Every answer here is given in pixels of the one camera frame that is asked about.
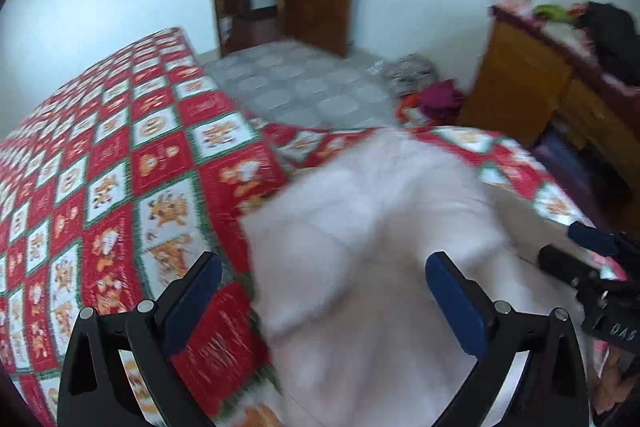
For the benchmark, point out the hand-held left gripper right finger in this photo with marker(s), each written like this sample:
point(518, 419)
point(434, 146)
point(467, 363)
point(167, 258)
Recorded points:
point(455, 307)

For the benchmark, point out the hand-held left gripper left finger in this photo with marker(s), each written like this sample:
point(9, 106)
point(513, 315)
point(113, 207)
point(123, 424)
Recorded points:
point(195, 302)

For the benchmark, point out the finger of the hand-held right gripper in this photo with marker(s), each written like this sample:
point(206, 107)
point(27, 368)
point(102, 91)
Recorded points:
point(562, 262)
point(587, 235)

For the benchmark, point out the beige padded coat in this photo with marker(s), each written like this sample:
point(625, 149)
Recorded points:
point(375, 232)

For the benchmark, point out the clothes pile on floor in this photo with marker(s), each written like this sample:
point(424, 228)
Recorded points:
point(407, 74)

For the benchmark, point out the purple cloth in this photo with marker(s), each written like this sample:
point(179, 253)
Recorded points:
point(565, 162)

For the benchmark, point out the red printed bedspread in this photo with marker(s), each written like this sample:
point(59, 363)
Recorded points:
point(125, 157)

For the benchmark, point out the brown wooden desk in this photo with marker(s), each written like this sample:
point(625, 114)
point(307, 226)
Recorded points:
point(520, 72)

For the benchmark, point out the magenta cloth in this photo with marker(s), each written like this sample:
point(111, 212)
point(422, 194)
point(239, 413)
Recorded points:
point(442, 99)

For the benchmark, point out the black cloth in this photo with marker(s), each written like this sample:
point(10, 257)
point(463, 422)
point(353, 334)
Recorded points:
point(610, 32)

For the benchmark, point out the green cloth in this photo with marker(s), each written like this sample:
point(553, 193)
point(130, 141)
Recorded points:
point(550, 13)

